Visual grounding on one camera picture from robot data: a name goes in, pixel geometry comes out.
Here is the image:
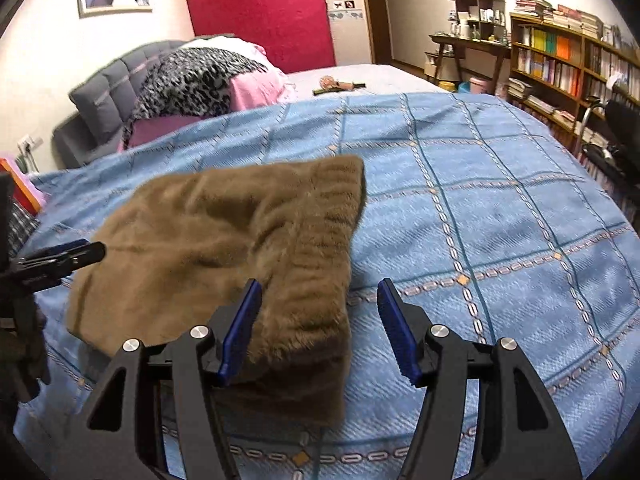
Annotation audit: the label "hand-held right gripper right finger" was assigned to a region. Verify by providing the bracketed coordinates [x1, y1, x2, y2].
[376, 277, 583, 480]

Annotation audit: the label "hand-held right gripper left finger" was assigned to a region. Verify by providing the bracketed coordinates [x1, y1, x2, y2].
[65, 278, 263, 480]

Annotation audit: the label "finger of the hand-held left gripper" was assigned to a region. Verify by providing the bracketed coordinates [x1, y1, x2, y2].
[17, 241, 107, 288]
[22, 239, 92, 262]

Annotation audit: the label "brown pants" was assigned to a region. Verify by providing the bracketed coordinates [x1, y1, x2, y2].
[65, 154, 368, 431]

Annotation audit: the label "dark plaid cloth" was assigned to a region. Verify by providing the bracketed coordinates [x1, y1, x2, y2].
[0, 200, 41, 261]

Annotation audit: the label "orange pink box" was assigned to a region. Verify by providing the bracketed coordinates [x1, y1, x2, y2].
[0, 157, 47, 213]

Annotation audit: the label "blue checked bedspread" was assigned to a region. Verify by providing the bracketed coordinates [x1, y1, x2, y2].
[12, 91, 640, 480]

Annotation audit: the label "purple pillow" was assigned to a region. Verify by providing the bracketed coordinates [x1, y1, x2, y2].
[117, 114, 211, 153]

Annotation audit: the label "grey padded headboard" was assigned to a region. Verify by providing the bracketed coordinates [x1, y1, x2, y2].
[52, 39, 201, 168]

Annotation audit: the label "leopard print blanket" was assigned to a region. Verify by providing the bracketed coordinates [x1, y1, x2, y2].
[122, 47, 271, 133]

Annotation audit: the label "pink quilt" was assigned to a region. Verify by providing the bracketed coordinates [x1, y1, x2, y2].
[227, 42, 301, 111]

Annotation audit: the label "lilac bed sheet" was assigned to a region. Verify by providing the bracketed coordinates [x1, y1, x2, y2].
[287, 62, 446, 106]

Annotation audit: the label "cardboard box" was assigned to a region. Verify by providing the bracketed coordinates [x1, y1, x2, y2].
[424, 52, 446, 81]

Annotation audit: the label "wooden desk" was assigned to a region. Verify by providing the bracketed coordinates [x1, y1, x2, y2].
[429, 34, 512, 92]

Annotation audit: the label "red upright mattress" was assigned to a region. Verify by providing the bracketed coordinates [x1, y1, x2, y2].
[186, 0, 337, 75]

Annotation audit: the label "wooden bookshelf with books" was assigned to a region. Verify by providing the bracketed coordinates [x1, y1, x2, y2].
[507, 0, 640, 181]

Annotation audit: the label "wooden door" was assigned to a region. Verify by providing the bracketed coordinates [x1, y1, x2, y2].
[360, 0, 396, 66]

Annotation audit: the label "wooden desktop organizer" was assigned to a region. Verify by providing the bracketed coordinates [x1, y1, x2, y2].
[447, 0, 507, 41]

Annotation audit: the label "small wooden handled tool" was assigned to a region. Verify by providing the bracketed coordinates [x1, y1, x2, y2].
[312, 75, 368, 97]

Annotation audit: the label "wall stickers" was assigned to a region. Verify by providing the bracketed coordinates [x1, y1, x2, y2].
[327, 0, 361, 21]

